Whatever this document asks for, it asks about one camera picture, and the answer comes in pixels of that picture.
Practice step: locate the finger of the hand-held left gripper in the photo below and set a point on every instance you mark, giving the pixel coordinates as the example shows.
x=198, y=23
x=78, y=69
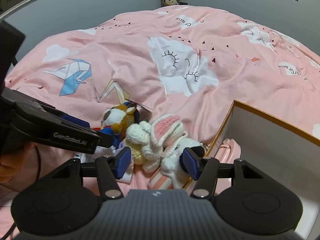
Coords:
x=106, y=140
x=75, y=122

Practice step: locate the brown white dog plush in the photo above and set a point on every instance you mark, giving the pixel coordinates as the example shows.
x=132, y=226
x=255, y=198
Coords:
x=117, y=116

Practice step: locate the orange cardboard box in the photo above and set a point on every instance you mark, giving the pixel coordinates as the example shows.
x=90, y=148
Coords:
x=262, y=135

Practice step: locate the crochet bunny toy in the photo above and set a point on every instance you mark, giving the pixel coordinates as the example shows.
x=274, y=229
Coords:
x=165, y=127

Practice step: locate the purple crochet piece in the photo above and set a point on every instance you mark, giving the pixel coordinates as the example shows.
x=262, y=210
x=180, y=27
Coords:
x=121, y=145

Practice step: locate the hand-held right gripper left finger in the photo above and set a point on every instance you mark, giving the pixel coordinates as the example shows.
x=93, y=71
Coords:
x=123, y=163

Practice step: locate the pink printed blanket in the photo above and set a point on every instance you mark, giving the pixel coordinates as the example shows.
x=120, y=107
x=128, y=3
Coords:
x=225, y=67

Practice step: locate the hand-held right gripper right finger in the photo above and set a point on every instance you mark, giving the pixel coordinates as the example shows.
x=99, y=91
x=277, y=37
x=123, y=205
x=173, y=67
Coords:
x=191, y=163

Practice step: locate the pink selfie stick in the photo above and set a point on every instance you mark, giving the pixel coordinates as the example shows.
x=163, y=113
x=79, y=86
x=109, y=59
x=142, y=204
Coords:
x=231, y=147

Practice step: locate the person's left hand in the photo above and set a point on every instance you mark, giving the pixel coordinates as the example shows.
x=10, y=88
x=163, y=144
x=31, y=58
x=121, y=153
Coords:
x=11, y=165

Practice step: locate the white plush with black ear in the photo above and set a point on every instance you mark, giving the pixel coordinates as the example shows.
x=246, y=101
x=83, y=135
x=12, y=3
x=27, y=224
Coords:
x=170, y=165

